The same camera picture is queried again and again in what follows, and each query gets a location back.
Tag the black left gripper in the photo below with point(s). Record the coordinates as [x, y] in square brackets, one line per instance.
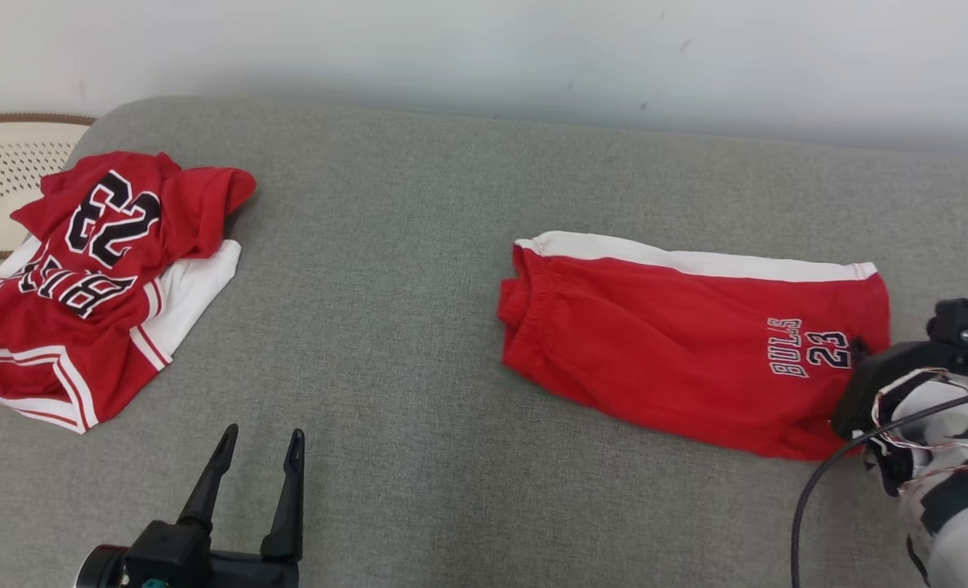
[206, 563]

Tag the red jersey with white sleeves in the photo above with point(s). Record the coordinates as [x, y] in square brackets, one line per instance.
[100, 286]

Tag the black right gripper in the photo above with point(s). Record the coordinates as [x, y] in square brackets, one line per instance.
[892, 380]

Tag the cream perforated laundry basket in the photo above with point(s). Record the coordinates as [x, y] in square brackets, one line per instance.
[2, 188]

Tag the red shorts with white stripe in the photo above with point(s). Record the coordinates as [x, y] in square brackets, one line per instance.
[680, 351]

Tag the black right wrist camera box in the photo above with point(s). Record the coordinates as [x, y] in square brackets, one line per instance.
[961, 317]

